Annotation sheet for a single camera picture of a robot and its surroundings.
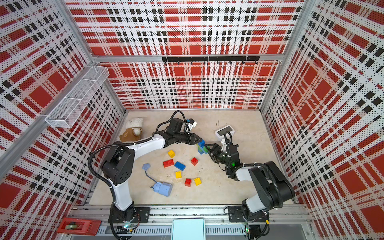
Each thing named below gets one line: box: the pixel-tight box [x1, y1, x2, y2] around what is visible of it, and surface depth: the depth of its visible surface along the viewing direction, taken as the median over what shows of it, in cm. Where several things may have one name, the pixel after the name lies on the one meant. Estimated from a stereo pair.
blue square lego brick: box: [198, 139, 206, 148], surface depth 88 cm
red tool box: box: [58, 217, 102, 236], surface depth 68 cm
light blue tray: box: [171, 218, 206, 240], surface depth 68 cm
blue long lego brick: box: [174, 161, 186, 172], surface depth 92 cm
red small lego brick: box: [190, 156, 199, 166], surface depth 93 cm
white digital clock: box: [215, 125, 235, 141], surface depth 105 cm
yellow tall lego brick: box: [167, 149, 176, 159], surface depth 95 cm
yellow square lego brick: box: [175, 171, 182, 179], surface depth 88 cm
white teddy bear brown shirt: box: [119, 117, 144, 143], surface depth 99 cm
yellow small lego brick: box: [194, 177, 202, 186], surface depth 86 cm
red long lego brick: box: [163, 159, 175, 168], surface depth 93 cm
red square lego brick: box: [184, 178, 192, 188], surface depth 84 cm
